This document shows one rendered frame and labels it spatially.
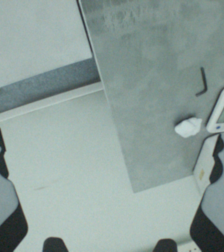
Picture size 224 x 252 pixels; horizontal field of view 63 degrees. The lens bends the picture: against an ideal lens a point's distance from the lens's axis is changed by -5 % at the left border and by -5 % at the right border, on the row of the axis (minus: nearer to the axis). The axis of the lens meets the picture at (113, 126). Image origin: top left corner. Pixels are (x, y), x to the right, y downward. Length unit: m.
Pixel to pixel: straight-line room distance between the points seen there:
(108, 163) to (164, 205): 0.38
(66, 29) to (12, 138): 1.25
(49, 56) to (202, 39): 0.28
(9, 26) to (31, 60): 0.06
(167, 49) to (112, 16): 0.12
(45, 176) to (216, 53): 1.05
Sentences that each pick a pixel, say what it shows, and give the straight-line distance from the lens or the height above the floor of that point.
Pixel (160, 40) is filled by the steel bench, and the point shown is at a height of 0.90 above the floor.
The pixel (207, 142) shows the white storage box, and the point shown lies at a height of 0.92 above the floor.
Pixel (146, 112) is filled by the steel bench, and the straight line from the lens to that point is 0.48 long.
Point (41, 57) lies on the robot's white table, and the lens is 0.34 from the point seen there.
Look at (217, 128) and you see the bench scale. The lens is 0.65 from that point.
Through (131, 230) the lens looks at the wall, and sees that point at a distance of 0.99.
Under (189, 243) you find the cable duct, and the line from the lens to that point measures 0.94.
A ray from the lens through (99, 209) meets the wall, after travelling 1.03.
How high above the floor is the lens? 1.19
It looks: 37 degrees down
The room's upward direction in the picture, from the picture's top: 163 degrees clockwise
